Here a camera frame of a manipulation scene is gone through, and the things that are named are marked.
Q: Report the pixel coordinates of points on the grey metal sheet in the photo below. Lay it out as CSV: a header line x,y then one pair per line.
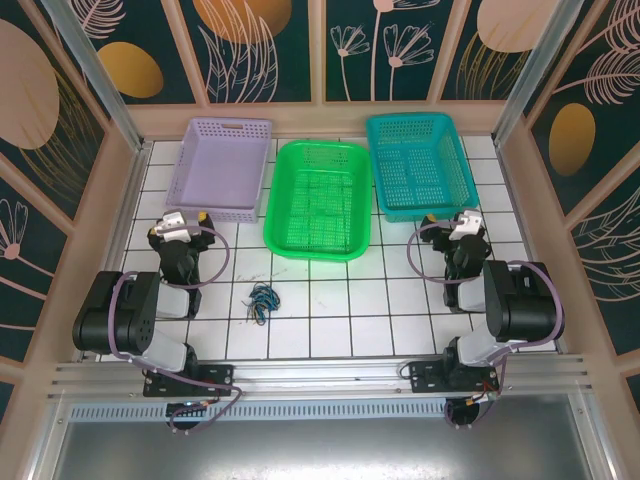
x,y
320,450

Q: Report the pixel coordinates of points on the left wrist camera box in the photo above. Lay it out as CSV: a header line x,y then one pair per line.
x,y
170,225

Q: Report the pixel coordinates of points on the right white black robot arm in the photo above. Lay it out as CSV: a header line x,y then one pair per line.
x,y
525,300

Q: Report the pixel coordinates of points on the green perforated plastic basket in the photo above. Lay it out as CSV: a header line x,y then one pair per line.
x,y
320,255

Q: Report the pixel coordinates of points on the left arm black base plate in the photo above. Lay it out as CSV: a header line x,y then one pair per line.
x,y
220,375

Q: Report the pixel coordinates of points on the lilac perforated plastic basket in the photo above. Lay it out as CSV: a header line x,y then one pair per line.
x,y
220,165

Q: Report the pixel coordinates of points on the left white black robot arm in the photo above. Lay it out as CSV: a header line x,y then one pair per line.
x,y
100,315

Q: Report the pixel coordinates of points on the aluminium corner post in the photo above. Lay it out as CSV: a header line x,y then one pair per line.
x,y
107,95
520,85

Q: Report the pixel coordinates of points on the long aluminium mounting rail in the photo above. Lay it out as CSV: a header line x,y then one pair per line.
x,y
320,375

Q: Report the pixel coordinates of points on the teal perforated plastic basket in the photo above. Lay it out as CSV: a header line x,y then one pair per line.
x,y
420,165

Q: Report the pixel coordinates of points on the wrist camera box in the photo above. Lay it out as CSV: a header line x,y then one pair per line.
x,y
465,225
170,225

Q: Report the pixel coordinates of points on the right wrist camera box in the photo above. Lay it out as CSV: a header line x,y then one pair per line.
x,y
465,225

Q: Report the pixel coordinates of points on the aluminium side rail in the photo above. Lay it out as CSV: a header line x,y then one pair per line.
x,y
125,200
522,200

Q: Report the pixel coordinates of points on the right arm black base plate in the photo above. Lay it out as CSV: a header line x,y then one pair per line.
x,y
425,375

